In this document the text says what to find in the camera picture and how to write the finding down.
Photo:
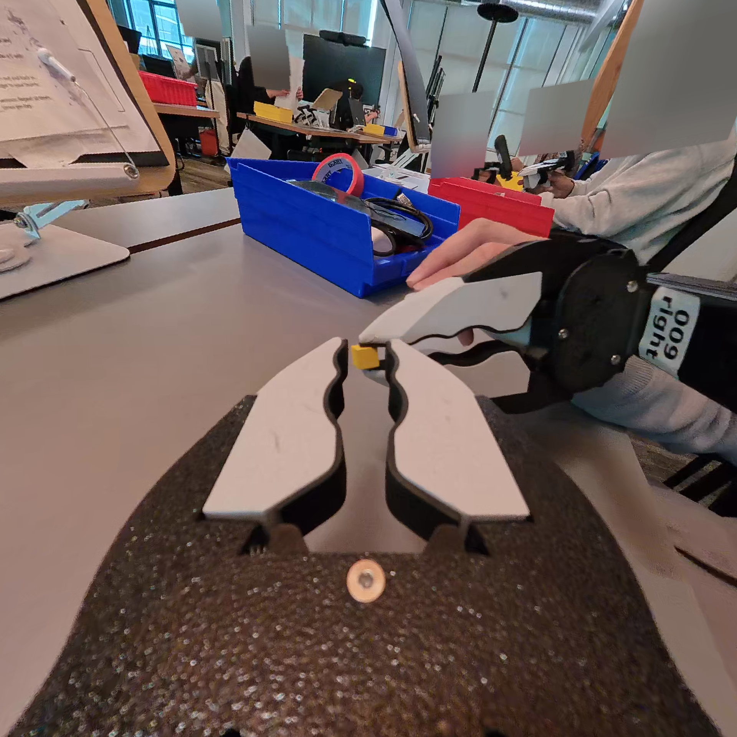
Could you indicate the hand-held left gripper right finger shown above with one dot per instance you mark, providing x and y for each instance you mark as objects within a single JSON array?
[{"x": 455, "y": 449}]

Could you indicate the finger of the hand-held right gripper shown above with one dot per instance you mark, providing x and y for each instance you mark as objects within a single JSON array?
[
  {"x": 461, "y": 305},
  {"x": 513, "y": 337}
]

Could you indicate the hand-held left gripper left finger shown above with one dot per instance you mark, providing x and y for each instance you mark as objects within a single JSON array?
[{"x": 282, "y": 443}]

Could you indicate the small yellow block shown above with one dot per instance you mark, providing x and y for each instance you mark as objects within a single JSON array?
[{"x": 366, "y": 357}]

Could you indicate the blue plastic bin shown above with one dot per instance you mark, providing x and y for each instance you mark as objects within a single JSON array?
[{"x": 311, "y": 236}]

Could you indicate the person's right forearm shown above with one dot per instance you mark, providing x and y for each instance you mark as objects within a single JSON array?
[{"x": 668, "y": 409}]

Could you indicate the grey desk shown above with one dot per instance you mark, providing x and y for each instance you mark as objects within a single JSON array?
[{"x": 173, "y": 346}]

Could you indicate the person's right hand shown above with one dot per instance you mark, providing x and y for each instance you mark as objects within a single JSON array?
[{"x": 472, "y": 248}]

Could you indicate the white rounded object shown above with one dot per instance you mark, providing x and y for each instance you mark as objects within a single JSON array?
[{"x": 384, "y": 240}]

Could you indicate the red plastic bin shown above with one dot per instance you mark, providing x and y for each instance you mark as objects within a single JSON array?
[{"x": 489, "y": 207}]

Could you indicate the red tape roll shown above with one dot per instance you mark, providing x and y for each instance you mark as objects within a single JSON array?
[{"x": 343, "y": 173}]

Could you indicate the dark computer monitor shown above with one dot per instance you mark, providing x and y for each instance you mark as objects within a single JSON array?
[{"x": 343, "y": 67}]

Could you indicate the yellow storage bin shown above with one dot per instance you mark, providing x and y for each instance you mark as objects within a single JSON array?
[{"x": 273, "y": 113}]

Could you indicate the wooden document stand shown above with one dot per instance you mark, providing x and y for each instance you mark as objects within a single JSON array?
[{"x": 144, "y": 127}]

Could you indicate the red storage bin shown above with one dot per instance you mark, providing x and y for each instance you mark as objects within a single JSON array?
[{"x": 167, "y": 89}]

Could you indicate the printed instruction sheet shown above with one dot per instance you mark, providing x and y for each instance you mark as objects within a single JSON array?
[{"x": 58, "y": 81}]

